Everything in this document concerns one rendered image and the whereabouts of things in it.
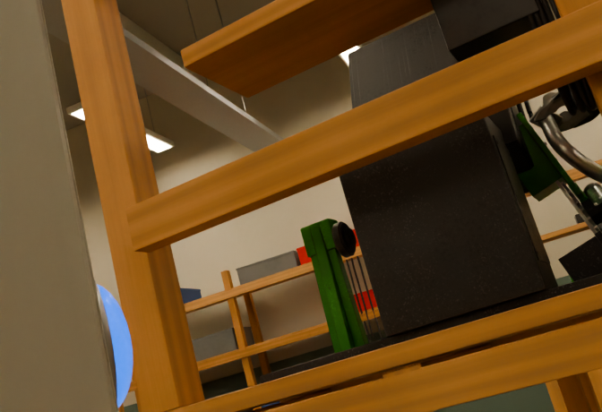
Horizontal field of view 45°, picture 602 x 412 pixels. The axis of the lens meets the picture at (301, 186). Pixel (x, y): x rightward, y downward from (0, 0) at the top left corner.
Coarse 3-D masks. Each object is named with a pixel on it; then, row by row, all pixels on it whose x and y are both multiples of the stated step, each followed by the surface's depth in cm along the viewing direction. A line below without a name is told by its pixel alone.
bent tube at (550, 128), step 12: (552, 120) 145; (552, 132) 142; (552, 144) 141; (564, 144) 139; (564, 156) 138; (576, 156) 137; (576, 168) 138; (588, 168) 137; (600, 168) 137; (600, 180) 138
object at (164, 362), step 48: (96, 0) 162; (576, 0) 115; (96, 48) 159; (96, 96) 157; (96, 144) 155; (144, 144) 159; (144, 192) 152; (144, 288) 144; (144, 336) 143; (144, 384) 141; (192, 384) 143
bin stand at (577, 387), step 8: (576, 376) 179; (584, 376) 197; (560, 384) 181; (568, 384) 180; (576, 384) 179; (584, 384) 196; (568, 392) 180; (576, 392) 179; (584, 392) 181; (592, 392) 195; (568, 400) 179; (576, 400) 178; (584, 400) 178; (592, 400) 195; (568, 408) 179; (576, 408) 178; (584, 408) 177; (592, 408) 195; (600, 408) 198
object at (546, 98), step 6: (546, 96) 149; (552, 96) 148; (546, 102) 146; (552, 102) 145; (558, 102) 145; (540, 108) 147; (546, 108) 145; (552, 108) 145; (540, 114) 146; (546, 114) 146; (540, 120) 147
